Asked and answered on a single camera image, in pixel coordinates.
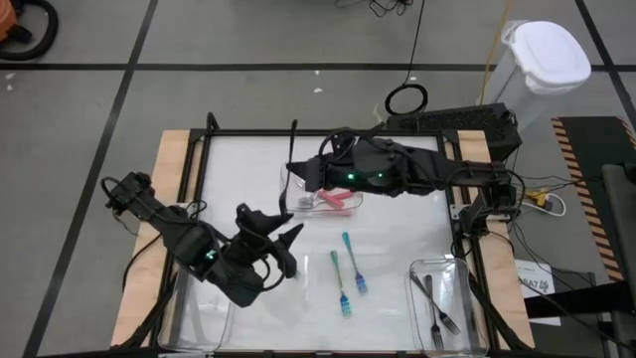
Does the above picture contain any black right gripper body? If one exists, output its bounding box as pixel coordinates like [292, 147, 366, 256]
[316, 147, 360, 194]

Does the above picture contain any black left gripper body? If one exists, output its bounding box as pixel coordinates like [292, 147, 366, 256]
[222, 232, 288, 290]

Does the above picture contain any clear plastic bin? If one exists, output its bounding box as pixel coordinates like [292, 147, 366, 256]
[157, 266, 236, 353]
[407, 257, 487, 357]
[277, 161, 365, 220]

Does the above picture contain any iridescent rainbow fork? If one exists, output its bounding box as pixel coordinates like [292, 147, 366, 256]
[341, 231, 370, 295]
[329, 250, 353, 320]

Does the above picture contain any wooden table board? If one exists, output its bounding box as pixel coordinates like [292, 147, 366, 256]
[109, 128, 536, 349]

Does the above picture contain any white paper sheet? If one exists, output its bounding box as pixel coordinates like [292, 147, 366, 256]
[514, 258, 563, 328]

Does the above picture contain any white trash can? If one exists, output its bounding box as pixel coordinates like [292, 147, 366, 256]
[484, 19, 592, 131]

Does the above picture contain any black hazard-striped floor mat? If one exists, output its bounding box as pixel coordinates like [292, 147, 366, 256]
[550, 115, 636, 283]

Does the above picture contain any orange vacuum cleaner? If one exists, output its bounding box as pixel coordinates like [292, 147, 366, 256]
[0, 0, 60, 63]

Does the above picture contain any black coiled floor cable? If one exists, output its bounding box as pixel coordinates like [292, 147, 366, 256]
[384, 0, 429, 117]

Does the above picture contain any yellow hanging cable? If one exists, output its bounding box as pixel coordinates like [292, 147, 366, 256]
[478, 0, 513, 106]

